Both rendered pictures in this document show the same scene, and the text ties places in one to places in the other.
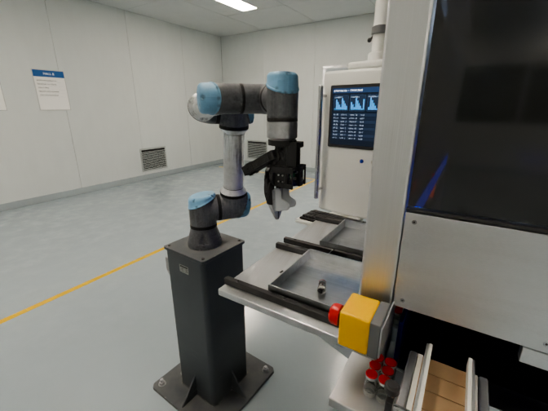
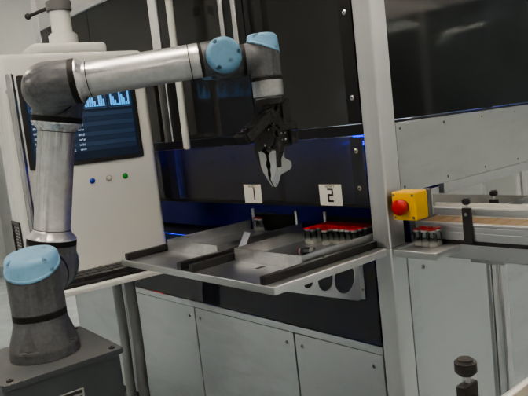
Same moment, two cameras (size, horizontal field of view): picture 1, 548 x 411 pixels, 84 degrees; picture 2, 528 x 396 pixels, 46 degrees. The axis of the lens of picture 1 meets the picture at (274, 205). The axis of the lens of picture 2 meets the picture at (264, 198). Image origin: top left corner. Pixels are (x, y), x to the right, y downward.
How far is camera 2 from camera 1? 1.50 m
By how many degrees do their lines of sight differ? 72
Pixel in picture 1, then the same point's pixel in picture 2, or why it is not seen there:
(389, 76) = (375, 38)
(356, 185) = (93, 218)
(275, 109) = (276, 67)
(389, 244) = (393, 148)
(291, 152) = (286, 108)
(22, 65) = not seen: outside the picture
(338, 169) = not seen: hidden behind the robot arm
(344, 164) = not seen: hidden behind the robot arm
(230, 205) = (71, 259)
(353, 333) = (422, 204)
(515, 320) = (438, 169)
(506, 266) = (430, 139)
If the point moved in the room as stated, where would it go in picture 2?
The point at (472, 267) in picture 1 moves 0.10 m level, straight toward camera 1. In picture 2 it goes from (422, 146) to (453, 144)
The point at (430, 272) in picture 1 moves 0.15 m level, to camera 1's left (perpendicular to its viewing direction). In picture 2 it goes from (411, 159) to (407, 163)
